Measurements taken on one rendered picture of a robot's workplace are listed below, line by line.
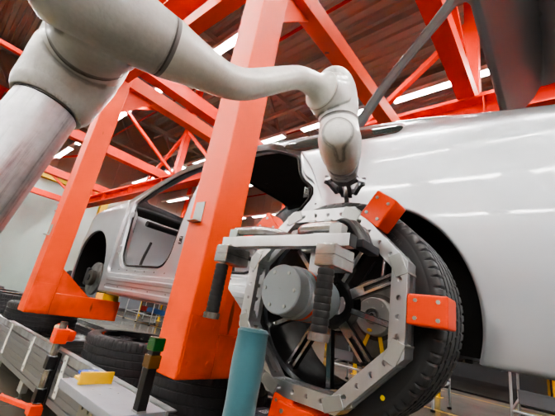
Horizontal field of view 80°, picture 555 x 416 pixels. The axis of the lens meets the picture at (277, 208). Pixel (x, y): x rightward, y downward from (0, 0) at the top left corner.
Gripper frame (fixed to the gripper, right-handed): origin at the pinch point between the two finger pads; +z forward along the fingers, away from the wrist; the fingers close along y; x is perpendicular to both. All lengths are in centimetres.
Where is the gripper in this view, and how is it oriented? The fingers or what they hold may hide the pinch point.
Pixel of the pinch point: (346, 196)
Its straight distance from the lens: 116.0
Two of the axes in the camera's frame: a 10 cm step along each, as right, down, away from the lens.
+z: 2.4, 3.4, 9.1
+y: 9.5, 0.8, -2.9
